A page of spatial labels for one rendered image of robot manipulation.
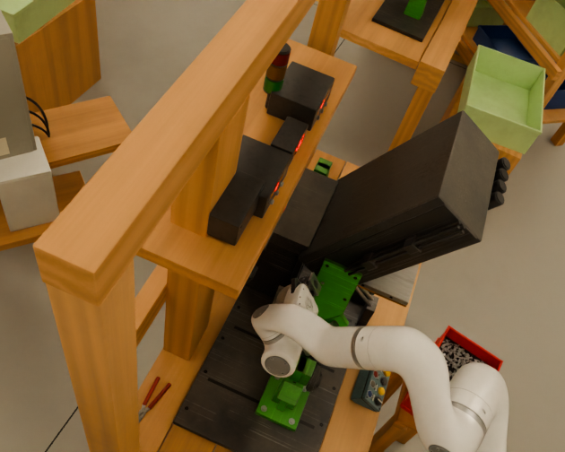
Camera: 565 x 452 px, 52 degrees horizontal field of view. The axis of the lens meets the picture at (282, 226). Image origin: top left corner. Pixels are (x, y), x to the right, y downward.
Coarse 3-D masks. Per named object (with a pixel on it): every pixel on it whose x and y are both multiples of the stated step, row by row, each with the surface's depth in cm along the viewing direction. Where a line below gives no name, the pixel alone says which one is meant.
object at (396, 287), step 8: (400, 272) 183; (408, 272) 184; (416, 272) 184; (376, 280) 180; (384, 280) 180; (392, 280) 181; (400, 280) 181; (408, 280) 182; (368, 288) 179; (376, 288) 178; (384, 288) 178; (392, 288) 179; (400, 288) 179; (408, 288) 180; (384, 296) 179; (392, 296) 177; (400, 296) 178; (408, 296) 178; (400, 304) 179
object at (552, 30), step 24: (480, 0) 479; (504, 0) 396; (528, 0) 397; (552, 0) 359; (480, 24) 453; (504, 24) 458; (528, 24) 378; (552, 24) 362; (456, 48) 444; (504, 48) 440; (528, 48) 374; (552, 48) 364; (552, 72) 357; (552, 96) 393; (552, 120) 397
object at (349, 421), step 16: (384, 304) 202; (384, 320) 198; (400, 320) 200; (352, 384) 182; (336, 400) 178; (336, 416) 175; (352, 416) 176; (368, 416) 176; (336, 432) 172; (352, 432) 172; (368, 432) 173; (320, 448) 168; (336, 448) 169; (352, 448) 170; (368, 448) 170
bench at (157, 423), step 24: (312, 168) 239; (336, 168) 242; (216, 312) 190; (216, 336) 185; (168, 360) 178; (192, 360) 179; (144, 384) 172; (192, 384) 174; (168, 408) 169; (144, 432) 163; (168, 432) 167; (192, 432) 166
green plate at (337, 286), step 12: (324, 264) 163; (336, 264) 163; (324, 276) 166; (336, 276) 164; (348, 276) 163; (360, 276) 162; (324, 288) 168; (336, 288) 167; (348, 288) 165; (324, 300) 171; (336, 300) 169; (348, 300) 168; (324, 312) 173; (336, 312) 172
